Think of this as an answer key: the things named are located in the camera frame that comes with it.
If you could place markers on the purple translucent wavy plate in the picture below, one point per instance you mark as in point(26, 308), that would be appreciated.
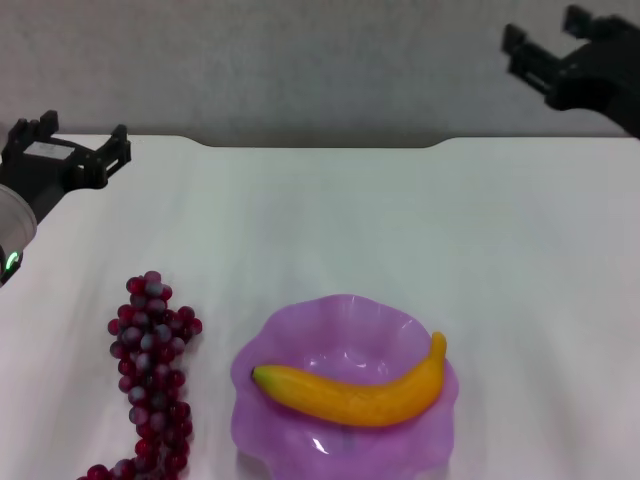
point(285, 435)

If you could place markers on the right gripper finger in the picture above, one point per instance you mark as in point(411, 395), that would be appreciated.
point(530, 55)
point(580, 20)

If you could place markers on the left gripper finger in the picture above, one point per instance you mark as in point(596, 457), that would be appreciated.
point(37, 125)
point(112, 152)

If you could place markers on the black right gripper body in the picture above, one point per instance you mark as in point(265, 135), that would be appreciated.
point(600, 75)

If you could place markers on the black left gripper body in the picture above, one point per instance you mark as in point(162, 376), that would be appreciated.
point(45, 170)

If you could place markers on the dark red grape bunch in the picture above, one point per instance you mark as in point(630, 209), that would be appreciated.
point(150, 370)

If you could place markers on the yellow plastic banana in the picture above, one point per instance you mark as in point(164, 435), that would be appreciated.
point(360, 397)

